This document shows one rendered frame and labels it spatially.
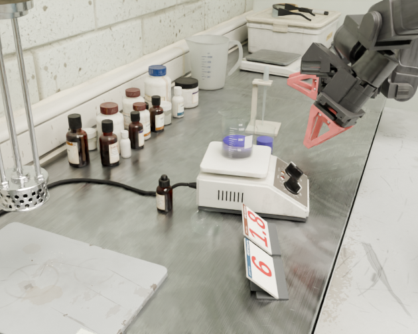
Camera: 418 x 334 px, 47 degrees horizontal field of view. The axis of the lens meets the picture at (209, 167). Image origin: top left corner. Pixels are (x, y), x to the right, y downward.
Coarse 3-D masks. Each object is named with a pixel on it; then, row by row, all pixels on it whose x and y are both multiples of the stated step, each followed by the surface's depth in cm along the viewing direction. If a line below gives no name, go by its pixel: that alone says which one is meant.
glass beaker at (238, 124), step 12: (228, 108) 88; (240, 108) 88; (228, 120) 84; (240, 120) 83; (252, 120) 84; (228, 132) 85; (240, 132) 84; (252, 132) 85; (228, 144) 86; (240, 144) 85; (252, 144) 87; (228, 156) 87; (240, 156) 86
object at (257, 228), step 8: (248, 208) 82; (248, 216) 80; (256, 216) 82; (248, 224) 78; (256, 224) 80; (264, 224) 82; (256, 232) 78; (264, 232) 80; (256, 240) 75; (264, 240) 78
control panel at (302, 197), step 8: (280, 160) 93; (280, 168) 90; (280, 176) 87; (288, 176) 89; (304, 176) 93; (280, 184) 85; (304, 184) 90; (288, 192) 84; (304, 192) 88; (296, 200) 84; (304, 200) 85
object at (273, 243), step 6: (270, 228) 82; (276, 228) 82; (270, 234) 81; (276, 234) 81; (252, 240) 75; (270, 240) 79; (276, 240) 79; (258, 246) 77; (270, 246) 78; (276, 246) 78; (270, 252) 76; (276, 252) 76
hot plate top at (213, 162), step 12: (216, 144) 93; (204, 156) 88; (216, 156) 88; (252, 156) 88; (264, 156) 88; (204, 168) 84; (216, 168) 84; (228, 168) 84; (240, 168) 84; (252, 168) 84; (264, 168) 84
